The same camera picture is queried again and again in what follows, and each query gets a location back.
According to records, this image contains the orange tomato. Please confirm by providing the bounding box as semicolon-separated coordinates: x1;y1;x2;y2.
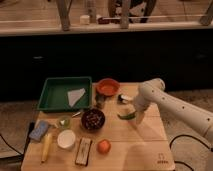
97;139;111;154

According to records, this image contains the white cup on shelf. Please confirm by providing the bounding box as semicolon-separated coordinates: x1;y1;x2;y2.
80;15;90;25

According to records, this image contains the yellow corn cob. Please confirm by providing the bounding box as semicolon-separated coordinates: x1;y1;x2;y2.
41;133;53;163

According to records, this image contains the brown rectangular box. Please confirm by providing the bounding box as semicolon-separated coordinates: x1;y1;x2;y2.
75;138;92;166

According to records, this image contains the small green cup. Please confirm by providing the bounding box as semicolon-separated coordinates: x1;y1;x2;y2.
57;116;71;130

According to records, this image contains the black cable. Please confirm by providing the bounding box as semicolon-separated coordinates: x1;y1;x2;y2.
169;134;213;171

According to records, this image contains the white paper cup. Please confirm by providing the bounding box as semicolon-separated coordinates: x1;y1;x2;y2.
57;130;76;150

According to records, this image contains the orange bowl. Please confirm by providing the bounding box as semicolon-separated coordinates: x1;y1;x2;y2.
96;78;120;96

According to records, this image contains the blue sponge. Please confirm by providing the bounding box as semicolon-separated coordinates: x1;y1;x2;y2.
29;120;50;142

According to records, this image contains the dark bowl with beans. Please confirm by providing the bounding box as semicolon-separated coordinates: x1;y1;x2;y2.
81;109;105;131

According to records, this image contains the green plastic tray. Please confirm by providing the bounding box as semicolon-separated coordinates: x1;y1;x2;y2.
37;77;92;112

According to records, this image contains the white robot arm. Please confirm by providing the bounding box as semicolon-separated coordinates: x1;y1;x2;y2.
133;78;213;171

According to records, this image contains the small dark jar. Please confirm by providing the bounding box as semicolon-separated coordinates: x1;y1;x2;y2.
95;95;105;109

